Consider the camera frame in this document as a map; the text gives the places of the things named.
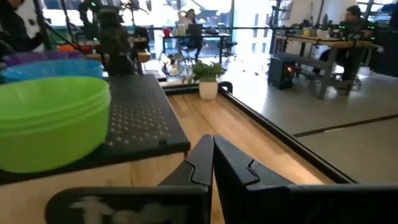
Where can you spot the blue plastic mini bowl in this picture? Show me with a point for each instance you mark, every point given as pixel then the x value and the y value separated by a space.
pixel 46 70

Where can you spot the black computer tower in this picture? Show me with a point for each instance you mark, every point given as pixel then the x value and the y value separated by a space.
pixel 280 74

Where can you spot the purple plastic mini bowl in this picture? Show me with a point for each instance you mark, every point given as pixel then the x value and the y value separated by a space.
pixel 40 57

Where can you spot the potted plant white pot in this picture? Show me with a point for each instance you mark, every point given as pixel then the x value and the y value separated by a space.
pixel 208 90

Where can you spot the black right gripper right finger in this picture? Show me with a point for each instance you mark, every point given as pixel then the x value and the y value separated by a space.
pixel 295 205

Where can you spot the black perforated metal stand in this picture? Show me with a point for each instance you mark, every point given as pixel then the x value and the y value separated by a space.
pixel 140 118

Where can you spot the black office desk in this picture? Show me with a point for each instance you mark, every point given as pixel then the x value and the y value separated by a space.
pixel 199 35

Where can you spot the black laptop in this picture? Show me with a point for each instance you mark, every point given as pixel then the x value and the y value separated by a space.
pixel 195 29

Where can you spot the person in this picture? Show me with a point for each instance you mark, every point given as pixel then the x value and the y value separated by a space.
pixel 354 25
pixel 15 31
pixel 191 18

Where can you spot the black office chair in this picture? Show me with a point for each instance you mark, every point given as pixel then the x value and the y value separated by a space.
pixel 227 43

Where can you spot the red cup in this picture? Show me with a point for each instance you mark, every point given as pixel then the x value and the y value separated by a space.
pixel 166 32

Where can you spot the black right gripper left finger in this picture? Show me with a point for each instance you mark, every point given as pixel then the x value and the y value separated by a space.
pixel 124 208

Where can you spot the wooden workbench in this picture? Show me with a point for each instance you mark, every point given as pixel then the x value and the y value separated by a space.
pixel 326 42

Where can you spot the black aluminium table frame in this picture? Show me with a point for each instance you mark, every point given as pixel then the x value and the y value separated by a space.
pixel 280 130

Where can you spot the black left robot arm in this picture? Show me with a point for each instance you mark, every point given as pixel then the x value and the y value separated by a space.
pixel 115 43

